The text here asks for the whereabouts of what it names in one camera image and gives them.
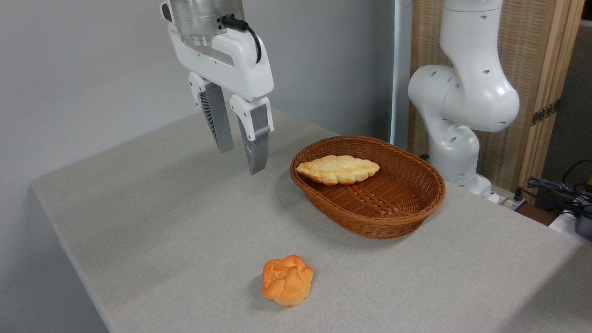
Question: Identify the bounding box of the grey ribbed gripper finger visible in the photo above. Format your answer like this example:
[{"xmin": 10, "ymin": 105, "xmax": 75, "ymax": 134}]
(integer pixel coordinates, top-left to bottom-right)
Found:
[
  {"xmin": 230, "ymin": 95, "xmax": 274, "ymax": 176},
  {"xmin": 188, "ymin": 73, "xmax": 235, "ymax": 154}
]

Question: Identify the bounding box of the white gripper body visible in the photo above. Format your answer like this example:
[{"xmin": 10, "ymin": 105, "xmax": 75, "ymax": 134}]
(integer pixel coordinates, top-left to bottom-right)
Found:
[{"xmin": 160, "ymin": 1, "xmax": 274, "ymax": 103}]

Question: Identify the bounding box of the round orange bread roll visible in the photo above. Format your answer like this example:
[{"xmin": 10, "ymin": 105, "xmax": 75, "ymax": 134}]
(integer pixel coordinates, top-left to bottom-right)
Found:
[{"xmin": 262, "ymin": 255, "xmax": 314, "ymax": 307}]

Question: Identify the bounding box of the long braided bread loaf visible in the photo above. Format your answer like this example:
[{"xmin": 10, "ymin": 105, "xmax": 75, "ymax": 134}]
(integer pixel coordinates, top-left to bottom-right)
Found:
[{"xmin": 296, "ymin": 155, "xmax": 380, "ymax": 186}]

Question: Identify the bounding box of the brown oval wicker basket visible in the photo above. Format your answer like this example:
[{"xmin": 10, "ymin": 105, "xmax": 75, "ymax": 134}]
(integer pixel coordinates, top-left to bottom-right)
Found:
[{"xmin": 290, "ymin": 136, "xmax": 446, "ymax": 240}]

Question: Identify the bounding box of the silver metal wrist flange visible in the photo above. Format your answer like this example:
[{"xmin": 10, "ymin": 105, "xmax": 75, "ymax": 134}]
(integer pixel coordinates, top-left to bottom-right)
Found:
[{"xmin": 169, "ymin": 0, "xmax": 245, "ymax": 47}]

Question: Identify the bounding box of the white vertical pole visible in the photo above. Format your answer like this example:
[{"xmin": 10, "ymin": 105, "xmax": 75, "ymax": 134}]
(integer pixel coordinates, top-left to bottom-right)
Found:
[{"xmin": 390, "ymin": 0, "xmax": 413, "ymax": 151}]

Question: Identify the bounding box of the white power strip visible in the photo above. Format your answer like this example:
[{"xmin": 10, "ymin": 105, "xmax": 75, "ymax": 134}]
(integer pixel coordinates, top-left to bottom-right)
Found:
[{"xmin": 489, "ymin": 185, "xmax": 529, "ymax": 211}]

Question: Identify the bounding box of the dark metal screen hinge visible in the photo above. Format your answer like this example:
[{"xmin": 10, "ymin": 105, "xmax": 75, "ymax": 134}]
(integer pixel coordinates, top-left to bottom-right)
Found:
[{"xmin": 531, "ymin": 99, "xmax": 561, "ymax": 126}]

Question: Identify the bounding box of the grey and white device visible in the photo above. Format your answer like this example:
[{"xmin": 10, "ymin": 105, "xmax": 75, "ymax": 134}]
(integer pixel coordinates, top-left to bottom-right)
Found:
[{"xmin": 549, "ymin": 209, "xmax": 592, "ymax": 247}]

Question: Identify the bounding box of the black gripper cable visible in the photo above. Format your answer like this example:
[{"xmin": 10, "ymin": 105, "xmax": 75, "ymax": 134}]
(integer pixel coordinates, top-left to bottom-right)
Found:
[{"xmin": 221, "ymin": 15, "xmax": 262, "ymax": 64}]

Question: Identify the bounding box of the tangled dark cable bundle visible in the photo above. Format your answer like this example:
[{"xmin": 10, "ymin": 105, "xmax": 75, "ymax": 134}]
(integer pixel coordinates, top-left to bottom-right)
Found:
[{"xmin": 517, "ymin": 160, "xmax": 592, "ymax": 219}]

